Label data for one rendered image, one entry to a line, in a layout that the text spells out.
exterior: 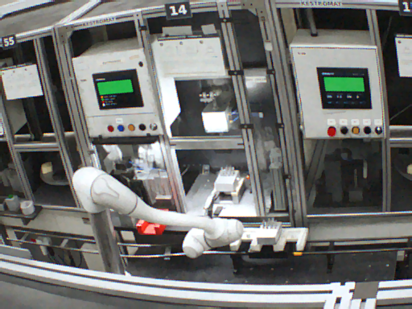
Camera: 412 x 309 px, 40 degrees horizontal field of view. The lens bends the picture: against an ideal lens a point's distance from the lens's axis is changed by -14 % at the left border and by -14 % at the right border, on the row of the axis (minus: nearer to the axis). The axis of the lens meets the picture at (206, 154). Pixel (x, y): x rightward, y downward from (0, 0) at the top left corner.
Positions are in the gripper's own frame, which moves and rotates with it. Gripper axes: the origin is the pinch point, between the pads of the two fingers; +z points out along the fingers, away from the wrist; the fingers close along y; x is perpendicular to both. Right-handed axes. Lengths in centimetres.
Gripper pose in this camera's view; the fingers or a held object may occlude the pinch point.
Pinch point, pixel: (216, 202)
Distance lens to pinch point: 317.3
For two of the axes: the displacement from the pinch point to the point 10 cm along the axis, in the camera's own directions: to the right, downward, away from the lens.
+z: 3.0, -5.0, 8.1
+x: -9.4, 0.1, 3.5
